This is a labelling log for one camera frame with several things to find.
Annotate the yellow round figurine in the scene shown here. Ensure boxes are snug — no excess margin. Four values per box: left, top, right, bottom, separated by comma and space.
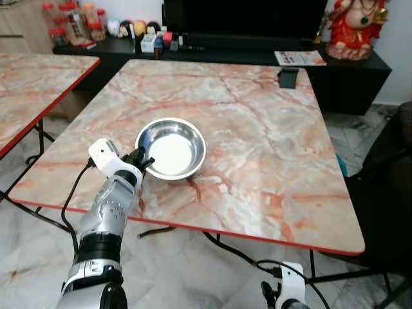
132, 21, 147, 38

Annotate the printed magazine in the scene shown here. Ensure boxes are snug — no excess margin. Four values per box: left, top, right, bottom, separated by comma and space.
275, 50, 327, 67

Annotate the dark upholstered chair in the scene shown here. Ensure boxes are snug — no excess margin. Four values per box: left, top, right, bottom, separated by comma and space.
344, 103, 412, 277

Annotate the marble-pattern folding table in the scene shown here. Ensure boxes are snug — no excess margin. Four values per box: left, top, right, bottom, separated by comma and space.
8, 59, 393, 303
0, 53, 100, 232

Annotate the black low TV cabinet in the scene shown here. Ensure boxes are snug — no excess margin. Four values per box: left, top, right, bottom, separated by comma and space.
53, 35, 392, 117

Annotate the light wooden cabinet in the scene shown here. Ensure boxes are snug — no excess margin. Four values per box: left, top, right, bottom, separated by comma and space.
0, 0, 55, 53

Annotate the black television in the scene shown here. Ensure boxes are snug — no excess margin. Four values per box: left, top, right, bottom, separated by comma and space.
161, 0, 329, 41

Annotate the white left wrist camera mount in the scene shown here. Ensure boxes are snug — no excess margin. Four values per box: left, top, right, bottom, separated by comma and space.
88, 138, 144, 185

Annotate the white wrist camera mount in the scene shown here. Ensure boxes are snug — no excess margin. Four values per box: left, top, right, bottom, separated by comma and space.
88, 138, 144, 185
277, 262, 305, 303

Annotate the teal plastic item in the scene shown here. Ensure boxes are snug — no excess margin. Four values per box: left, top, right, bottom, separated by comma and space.
335, 154, 349, 178

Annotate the small black holder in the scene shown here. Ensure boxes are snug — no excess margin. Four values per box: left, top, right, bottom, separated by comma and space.
278, 67, 300, 89

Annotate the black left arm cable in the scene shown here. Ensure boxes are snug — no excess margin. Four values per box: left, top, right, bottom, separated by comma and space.
61, 160, 95, 258

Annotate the small white box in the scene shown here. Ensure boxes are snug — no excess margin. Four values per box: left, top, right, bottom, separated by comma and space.
140, 33, 158, 53

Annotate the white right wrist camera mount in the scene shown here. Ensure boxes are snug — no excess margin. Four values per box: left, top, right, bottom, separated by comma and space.
277, 262, 305, 303

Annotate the red seated statue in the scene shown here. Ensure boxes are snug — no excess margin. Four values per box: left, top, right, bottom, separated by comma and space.
325, 0, 391, 62

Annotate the red-lidded clear jar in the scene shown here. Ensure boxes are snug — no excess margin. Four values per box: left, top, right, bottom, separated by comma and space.
84, 3, 107, 43
59, 2, 88, 46
42, 2, 60, 33

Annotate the large steel bowl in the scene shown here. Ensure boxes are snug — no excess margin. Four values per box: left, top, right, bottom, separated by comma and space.
135, 118, 207, 181

